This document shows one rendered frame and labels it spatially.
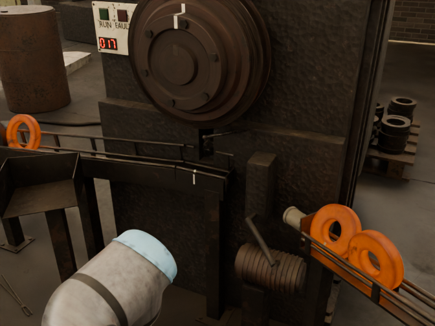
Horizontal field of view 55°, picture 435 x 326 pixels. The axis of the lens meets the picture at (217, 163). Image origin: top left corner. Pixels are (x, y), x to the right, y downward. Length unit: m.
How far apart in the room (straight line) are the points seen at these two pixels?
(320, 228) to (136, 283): 0.74
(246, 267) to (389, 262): 0.49
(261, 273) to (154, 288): 0.76
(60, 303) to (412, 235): 2.17
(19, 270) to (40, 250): 0.16
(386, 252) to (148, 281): 0.62
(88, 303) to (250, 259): 0.86
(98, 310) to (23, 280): 1.67
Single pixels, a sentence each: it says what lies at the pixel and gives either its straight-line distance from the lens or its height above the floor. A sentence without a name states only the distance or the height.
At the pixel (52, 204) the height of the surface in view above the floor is 0.60.
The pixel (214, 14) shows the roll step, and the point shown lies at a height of 1.25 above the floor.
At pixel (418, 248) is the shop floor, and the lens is 2.48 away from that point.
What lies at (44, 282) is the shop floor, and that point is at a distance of 2.22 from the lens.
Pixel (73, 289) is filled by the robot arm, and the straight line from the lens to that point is 0.63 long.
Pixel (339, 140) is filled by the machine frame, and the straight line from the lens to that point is 1.39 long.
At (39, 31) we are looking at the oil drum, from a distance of 4.08.
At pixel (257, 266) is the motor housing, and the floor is 0.51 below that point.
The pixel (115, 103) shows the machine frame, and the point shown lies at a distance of 1.70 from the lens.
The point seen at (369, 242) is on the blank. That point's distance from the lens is 1.12.
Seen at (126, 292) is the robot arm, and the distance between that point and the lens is 0.64.
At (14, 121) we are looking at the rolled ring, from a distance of 2.10.
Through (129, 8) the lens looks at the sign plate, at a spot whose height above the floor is 1.23.
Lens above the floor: 1.45
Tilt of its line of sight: 28 degrees down
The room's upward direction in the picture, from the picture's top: straight up
